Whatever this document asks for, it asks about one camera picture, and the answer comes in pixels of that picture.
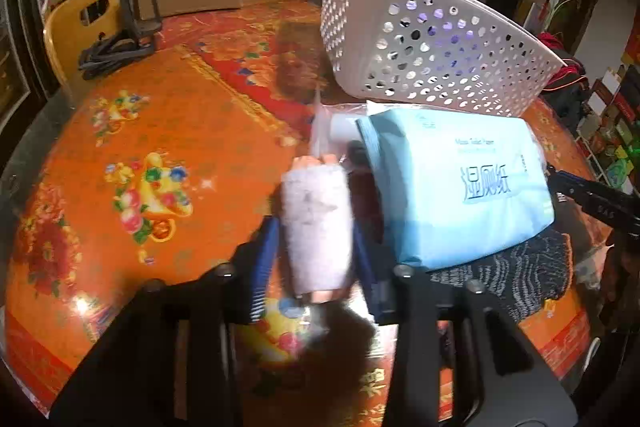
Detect black coiled cable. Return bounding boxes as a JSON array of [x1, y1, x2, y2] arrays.
[[79, 33, 156, 80]]

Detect orange floral tablecloth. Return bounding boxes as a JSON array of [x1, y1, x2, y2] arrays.
[[0, 0, 617, 427]]

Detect black clamp stand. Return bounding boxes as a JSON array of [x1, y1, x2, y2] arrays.
[[110, 0, 164, 42]]

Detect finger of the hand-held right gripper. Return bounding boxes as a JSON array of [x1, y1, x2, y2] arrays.
[[545, 164, 640, 233]]

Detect wet wipes soft pack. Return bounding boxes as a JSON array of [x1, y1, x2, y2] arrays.
[[355, 107, 557, 270]]

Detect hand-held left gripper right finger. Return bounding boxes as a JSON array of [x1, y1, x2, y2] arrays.
[[350, 227, 581, 427]]

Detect white storage shelf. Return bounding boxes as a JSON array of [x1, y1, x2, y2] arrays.
[[575, 62, 640, 198]]

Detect dark red cloth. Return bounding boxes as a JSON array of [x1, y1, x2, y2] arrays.
[[347, 142, 387, 238]]

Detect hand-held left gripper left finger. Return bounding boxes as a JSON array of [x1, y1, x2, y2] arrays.
[[47, 217, 281, 427]]

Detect wooden chair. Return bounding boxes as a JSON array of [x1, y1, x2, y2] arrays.
[[42, 0, 132, 94]]

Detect red and black jacket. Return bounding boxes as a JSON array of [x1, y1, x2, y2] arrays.
[[537, 32, 601, 108]]

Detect clear plastic bag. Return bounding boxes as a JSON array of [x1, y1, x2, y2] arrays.
[[310, 99, 372, 158]]

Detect white perforated plastic basket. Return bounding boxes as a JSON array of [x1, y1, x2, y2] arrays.
[[319, 0, 568, 118]]

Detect dark knitted glove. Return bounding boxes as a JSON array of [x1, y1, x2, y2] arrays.
[[430, 229, 576, 323]]

